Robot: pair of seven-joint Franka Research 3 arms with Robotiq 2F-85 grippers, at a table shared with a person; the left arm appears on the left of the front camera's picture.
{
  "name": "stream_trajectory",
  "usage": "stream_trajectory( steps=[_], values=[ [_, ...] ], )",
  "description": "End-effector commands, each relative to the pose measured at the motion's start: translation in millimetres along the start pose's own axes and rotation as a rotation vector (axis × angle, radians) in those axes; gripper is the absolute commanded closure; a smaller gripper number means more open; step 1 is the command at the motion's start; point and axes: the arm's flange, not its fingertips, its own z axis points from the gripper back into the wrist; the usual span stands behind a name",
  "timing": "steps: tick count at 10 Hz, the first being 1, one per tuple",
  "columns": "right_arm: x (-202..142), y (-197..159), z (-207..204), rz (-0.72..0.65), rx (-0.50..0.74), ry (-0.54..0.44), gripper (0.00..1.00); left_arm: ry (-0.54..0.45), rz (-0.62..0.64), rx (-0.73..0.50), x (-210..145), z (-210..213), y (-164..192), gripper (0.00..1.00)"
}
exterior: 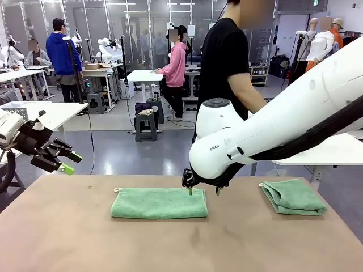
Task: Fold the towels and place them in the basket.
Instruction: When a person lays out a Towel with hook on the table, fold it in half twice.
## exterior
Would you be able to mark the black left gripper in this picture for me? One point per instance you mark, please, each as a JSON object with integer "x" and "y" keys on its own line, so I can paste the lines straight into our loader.
{"x": 34, "y": 139}

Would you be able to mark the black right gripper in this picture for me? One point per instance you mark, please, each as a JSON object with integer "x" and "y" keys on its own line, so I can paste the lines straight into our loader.
{"x": 218, "y": 182}

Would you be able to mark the green terry towel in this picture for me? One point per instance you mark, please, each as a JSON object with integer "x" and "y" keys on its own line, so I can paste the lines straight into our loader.
{"x": 158, "y": 204}
{"x": 297, "y": 198}

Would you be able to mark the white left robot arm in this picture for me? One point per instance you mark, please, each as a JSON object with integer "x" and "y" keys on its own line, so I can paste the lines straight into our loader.
{"x": 8, "y": 127}

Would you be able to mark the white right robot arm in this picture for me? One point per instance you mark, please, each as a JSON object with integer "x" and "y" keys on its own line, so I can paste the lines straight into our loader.
{"x": 283, "y": 122}

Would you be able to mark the person's right forearm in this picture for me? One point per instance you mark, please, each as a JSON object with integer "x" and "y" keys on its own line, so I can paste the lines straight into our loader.
{"x": 252, "y": 99}

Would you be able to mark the white desk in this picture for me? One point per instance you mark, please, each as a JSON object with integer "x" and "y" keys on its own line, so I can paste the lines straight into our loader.
{"x": 17, "y": 74}
{"x": 140, "y": 76}
{"x": 62, "y": 113}
{"x": 96, "y": 72}

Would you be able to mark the grey step stool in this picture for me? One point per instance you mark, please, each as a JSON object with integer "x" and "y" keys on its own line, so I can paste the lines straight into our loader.
{"x": 159, "y": 110}
{"x": 96, "y": 103}
{"x": 144, "y": 122}

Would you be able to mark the dark clothes pile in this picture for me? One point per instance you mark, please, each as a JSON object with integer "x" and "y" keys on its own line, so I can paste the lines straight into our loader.
{"x": 141, "y": 107}

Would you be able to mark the black tripod stand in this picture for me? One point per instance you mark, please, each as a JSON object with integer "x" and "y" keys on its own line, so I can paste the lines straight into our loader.
{"x": 74, "y": 71}
{"x": 299, "y": 51}
{"x": 122, "y": 62}

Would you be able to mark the cardboard box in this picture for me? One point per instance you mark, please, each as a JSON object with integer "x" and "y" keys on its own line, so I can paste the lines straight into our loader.
{"x": 93, "y": 67}

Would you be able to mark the man in blue hoodie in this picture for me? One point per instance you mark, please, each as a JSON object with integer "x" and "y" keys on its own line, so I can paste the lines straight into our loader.
{"x": 61, "y": 54}

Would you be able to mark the seated person in grey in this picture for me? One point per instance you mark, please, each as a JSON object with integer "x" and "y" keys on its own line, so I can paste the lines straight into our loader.
{"x": 38, "y": 58}

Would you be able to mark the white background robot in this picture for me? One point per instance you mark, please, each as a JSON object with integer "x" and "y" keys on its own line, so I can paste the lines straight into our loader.
{"x": 106, "y": 54}
{"x": 14, "y": 55}

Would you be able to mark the person in pink hoodie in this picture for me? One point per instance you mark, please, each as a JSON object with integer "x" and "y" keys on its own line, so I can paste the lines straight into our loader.
{"x": 175, "y": 68}

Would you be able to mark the white storage shelf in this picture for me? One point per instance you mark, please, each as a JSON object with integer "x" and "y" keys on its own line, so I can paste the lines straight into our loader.
{"x": 259, "y": 76}

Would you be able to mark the white side table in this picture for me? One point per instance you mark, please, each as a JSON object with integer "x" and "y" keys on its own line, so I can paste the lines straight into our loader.
{"x": 326, "y": 153}

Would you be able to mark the person in black clothing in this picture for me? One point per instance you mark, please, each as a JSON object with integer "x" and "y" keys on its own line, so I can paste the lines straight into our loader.
{"x": 224, "y": 56}

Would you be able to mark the black suitcase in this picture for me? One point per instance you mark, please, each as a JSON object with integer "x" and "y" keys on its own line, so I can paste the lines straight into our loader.
{"x": 278, "y": 66}

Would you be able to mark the mannequin in white top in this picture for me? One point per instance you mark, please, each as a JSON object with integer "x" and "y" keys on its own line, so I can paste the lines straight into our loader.
{"x": 323, "y": 45}

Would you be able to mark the white bare mannequin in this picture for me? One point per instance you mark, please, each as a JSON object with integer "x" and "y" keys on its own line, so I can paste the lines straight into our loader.
{"x": 312, "y": 28}

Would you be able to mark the figure in beige cap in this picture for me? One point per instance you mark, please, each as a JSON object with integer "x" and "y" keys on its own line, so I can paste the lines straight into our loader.
{"x": 337, "y": 34}

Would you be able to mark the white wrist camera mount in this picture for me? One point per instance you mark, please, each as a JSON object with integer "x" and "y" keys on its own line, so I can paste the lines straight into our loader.
{"x": 38, "y": 126}

